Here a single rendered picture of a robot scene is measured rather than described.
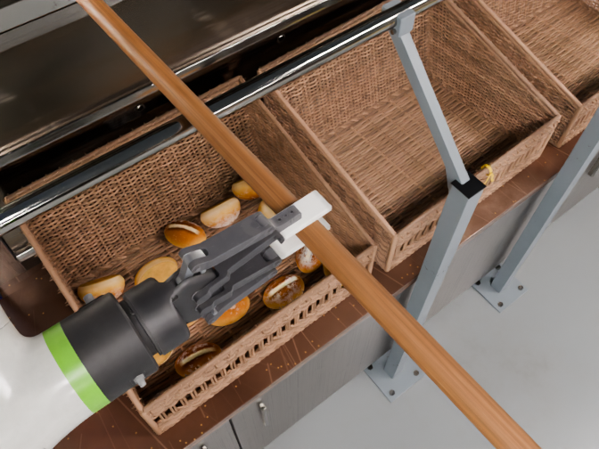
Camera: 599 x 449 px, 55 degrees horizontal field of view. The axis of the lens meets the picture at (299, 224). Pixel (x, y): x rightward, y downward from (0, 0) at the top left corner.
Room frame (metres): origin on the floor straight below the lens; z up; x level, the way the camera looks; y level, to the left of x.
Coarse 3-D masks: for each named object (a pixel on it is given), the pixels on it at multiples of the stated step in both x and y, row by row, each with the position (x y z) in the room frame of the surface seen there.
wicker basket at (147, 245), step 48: (192, 144) 0.84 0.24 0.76; (288, 144) 0.82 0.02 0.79; (96, 192) 0.71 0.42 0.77; (192, 192) 0.80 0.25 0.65; (48, 240) 0.62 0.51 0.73; (96, 240) 0.66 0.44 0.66; (144, 240) 0.70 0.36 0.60; (336, 288) 0.54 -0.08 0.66; (192, 336) 0.46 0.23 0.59; (240, 336) 0.46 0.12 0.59; (288, 336) 0.46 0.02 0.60; (192, 384) 0.33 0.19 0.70
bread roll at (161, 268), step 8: (152, 264) 0.60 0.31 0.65; (160, 264) 0.60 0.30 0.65; (168, 264) 0.61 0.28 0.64; (176, 264) 0.62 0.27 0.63; (144, 272) 0.58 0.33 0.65; (152, 272) 0.59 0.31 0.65; (160, 272) 0.59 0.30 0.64; (168, 272) 0.59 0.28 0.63; (136, 280) 0.57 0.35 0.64; (160, 280) 0.58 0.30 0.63
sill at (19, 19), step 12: (0, 0) 0.77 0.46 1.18; (12, 0) 0.77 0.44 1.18; (24, 0) 0.78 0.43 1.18; (36, 0) 0.78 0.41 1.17; (48, 0) 0.80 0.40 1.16; (60, 0) 0.81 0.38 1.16; (72, 0) 0.82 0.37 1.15; (0, 12) 0.75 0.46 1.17; (12, 12) 0.76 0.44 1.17; (24, 12) 0.77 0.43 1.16; (36, 12) 0.78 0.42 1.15; (48, 12) 0.79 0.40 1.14; (0, 24) 0.75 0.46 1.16; (12, 24) 0.76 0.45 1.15
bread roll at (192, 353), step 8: (200, 344) 0.43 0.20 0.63; (208, 344) 0.43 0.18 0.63; (184, 352) 0.41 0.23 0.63; (192, 352) 0.41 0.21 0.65; (200, 352) 0.41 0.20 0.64; (208, 352) 0.41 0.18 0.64; (216, 352) 0.41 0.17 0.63; (176, 360) 0.40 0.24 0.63; (184, 360) 0.39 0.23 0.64; (192, 360) 0.39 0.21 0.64; (200, 360) 0.39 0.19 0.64; (208, 360) 0.39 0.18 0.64; (176, 368) 0.38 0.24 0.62; (184, 368) 0.38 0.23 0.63; (192, 368) 0.38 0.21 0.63; (184, 376) 0.37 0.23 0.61
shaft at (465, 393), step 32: (96, 0) 0.73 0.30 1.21; (128, 32) 0.66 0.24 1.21; (160, 64) 0.60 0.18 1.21; (192, 96) 0.54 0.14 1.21; (224, 128) 0.48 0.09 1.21; (256, 160) 0.43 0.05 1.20; (256, 192) 0.40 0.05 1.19; (288, 192) 0.39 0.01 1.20; (320, 224) 0.34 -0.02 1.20; (320, 256) 0.31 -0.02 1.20; (352, 256) 0.31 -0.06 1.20; (352, 288) 0.27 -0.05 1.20; (384, 288) 0.27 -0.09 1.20; (384, 320) 0.23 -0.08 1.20; (416, 352) 0.20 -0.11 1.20; (448, 384) 0.17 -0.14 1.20; (480, 416) 0.14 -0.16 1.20; (512, 448) 0.11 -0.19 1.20
